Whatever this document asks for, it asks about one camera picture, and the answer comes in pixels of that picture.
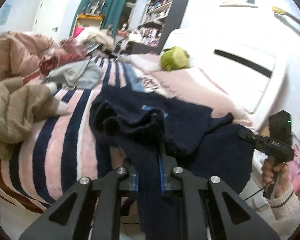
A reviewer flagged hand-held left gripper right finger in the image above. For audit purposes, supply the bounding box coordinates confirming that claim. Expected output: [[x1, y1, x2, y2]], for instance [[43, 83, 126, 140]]
[[159, 142, 281, 240]]

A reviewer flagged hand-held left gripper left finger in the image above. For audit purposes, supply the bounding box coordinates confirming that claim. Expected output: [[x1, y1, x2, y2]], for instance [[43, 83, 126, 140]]
[[19, 166, 140, 240]]

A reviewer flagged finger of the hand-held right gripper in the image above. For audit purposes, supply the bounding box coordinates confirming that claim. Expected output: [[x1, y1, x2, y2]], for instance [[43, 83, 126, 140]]
[[237, 129, 257, 147]]

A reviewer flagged navy blue knit garment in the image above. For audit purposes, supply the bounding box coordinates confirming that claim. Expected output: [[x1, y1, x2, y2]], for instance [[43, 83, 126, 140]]
[[89, 84, 253, 240]]

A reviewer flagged person's right forearm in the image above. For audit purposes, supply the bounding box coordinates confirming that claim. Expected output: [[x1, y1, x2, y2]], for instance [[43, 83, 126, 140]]
[[267, 182, 300, 239]]

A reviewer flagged person's right hand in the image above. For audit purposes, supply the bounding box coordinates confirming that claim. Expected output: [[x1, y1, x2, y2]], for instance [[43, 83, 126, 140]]
[[261, 158, 291, 197]]

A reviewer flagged pink navy striped blanket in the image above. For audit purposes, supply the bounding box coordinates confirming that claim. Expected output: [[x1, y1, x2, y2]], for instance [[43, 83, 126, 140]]
[[0, 55, 165, 213]]

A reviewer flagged pink fleece blanket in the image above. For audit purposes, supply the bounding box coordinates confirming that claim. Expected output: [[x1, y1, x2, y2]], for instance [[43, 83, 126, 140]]
[[125, 53, 253, 128]]

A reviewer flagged white bed headboard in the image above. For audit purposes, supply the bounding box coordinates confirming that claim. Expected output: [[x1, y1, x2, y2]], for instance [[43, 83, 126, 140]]
[[162, 27, 288, 131]]

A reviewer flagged green plush toy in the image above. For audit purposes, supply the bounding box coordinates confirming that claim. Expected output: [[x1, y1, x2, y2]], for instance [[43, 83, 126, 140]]
[[160, 46, 191, 72]]

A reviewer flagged grey garment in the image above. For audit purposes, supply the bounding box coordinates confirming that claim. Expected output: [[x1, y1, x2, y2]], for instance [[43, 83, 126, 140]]
[[46, 60, 105, 90]]

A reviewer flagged beige fleece garment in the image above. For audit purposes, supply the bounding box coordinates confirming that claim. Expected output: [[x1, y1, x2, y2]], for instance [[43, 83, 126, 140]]
[[0, 77, 71, 161]]

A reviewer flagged guitar neck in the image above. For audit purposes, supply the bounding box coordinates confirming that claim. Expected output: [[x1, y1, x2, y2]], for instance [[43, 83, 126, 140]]
[[272, 5, 300, 43]]

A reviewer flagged maroon garment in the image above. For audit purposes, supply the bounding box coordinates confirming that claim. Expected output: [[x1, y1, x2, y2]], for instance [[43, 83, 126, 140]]
[[38, 38, 88, 76]]

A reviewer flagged dark grey bookshelf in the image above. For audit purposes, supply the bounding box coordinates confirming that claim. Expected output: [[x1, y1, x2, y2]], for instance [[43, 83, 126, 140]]
[[129, 0, 192, 55]]

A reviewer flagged white fluffy garment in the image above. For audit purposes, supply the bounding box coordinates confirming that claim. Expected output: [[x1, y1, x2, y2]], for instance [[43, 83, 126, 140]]
[[77, 27, 116, 53]]

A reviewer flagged pink quilt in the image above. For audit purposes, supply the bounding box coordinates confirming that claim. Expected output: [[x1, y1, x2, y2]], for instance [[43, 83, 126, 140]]
[[0, 31, 58, 83]]

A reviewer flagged yellow wooden shelf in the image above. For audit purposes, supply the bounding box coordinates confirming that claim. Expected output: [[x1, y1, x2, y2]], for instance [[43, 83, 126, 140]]
[[76, 0, 106, 28]]

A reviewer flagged teal curtain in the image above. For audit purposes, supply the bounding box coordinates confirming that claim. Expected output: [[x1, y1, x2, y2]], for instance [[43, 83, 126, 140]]
[[69, 0, 133, 41]]

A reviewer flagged white door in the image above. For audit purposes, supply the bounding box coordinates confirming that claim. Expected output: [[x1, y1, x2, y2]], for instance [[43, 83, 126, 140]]
[[32, 0, 71, 41]]

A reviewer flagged black cable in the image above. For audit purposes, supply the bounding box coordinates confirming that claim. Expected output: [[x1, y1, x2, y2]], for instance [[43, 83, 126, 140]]
[[243, 182, 273, 201]]

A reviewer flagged small blue wall poster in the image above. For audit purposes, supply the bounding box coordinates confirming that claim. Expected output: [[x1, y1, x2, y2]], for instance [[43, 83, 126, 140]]
[[0, 4, 13, 26]]

